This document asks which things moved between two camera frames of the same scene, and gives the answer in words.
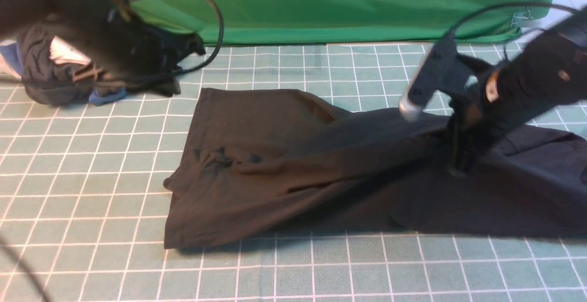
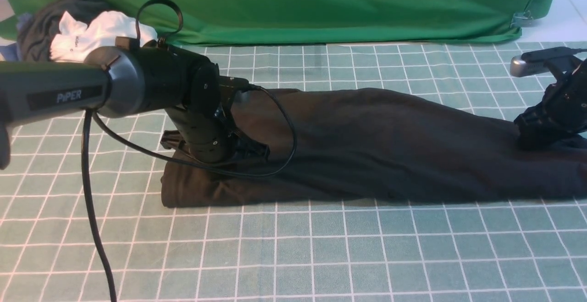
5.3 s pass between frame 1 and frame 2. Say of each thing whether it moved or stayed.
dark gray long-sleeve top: moved
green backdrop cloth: stayed
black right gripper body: moved
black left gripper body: moved
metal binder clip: stayed
